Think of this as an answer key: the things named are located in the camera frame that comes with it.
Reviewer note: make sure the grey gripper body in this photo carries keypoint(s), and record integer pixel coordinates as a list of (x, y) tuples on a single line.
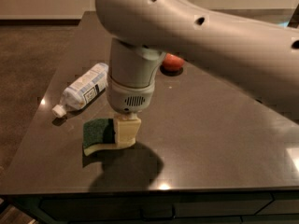
[(129, 97)]

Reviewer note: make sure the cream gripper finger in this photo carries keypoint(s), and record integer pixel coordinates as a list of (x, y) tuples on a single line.
[(126, 127)]

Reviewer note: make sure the green and yellow sponge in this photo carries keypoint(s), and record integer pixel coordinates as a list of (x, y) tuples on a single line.
[(98, 134)]

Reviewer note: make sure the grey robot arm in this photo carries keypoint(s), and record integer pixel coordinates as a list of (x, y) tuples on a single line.
[(260, 58)]

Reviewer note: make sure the red apple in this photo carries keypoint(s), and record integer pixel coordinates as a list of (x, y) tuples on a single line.
[(172, 63)]

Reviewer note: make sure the clear plastic water bottle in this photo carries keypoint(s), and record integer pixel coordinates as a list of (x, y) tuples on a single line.
[(82, 91)]

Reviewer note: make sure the dark cabinet drawers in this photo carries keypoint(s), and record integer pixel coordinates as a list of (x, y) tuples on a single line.
[(150, 207)]

